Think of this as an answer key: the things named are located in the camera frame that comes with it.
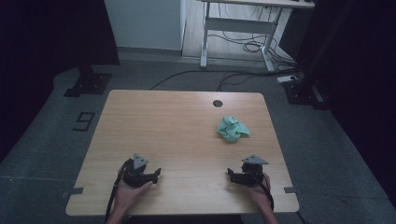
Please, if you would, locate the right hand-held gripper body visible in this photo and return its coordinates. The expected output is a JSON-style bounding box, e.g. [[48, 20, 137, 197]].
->
[[240, 154, 270, 188]]

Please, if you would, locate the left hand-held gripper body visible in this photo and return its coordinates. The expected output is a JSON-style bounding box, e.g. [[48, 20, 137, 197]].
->
[[120, 153, 154, 189]]

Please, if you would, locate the green cloth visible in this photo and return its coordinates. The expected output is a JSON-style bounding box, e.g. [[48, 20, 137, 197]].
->
[[217, 115, 252, 144]]

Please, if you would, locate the person's right hand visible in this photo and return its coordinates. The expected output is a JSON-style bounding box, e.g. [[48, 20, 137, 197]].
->
[[247, 173, 272, 207]]

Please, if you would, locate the person's left hand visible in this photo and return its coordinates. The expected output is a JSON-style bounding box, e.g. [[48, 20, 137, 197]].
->
[[113, 180, 154, 217]]

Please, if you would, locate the grey tape strip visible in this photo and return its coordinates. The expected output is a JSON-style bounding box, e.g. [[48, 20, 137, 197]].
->
[[61, 187, 85, 199], [283, 186, 304, 195]]

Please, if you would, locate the black stand base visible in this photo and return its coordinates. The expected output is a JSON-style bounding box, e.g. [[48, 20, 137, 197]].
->
[[64, 64, 113, 98], [282, 77, 331, 111]]

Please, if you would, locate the white power strip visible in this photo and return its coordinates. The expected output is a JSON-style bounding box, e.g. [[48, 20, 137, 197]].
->
[[276, 75, 299, 85]]

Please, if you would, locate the dark curtain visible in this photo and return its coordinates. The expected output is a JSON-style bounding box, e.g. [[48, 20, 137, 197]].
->
[[295, 0, 396, 208], [0, 0, 121, 162]]

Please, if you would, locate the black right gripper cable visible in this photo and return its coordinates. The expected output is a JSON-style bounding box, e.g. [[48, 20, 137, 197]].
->
[[247, 170, 276, 211]]

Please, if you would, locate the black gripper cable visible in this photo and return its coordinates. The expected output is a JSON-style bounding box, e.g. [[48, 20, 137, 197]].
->
[[104, 158, 133, 224], [247, 170, 276, 211]]

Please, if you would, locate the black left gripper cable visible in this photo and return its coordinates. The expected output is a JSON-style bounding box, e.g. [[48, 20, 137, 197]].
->
[[104, 158, 133, 224]]

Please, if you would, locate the long black floor cable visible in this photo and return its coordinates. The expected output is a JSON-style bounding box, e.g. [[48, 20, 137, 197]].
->
[[148, 69, 283, 91]]

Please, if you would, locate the tangle of black cables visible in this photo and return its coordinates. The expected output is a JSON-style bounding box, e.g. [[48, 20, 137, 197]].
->
[[207, 31, 297, 71]]

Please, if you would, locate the white metal desk frame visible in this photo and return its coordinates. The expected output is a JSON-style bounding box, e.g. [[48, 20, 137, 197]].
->
[[199, 0, 316, 74]]

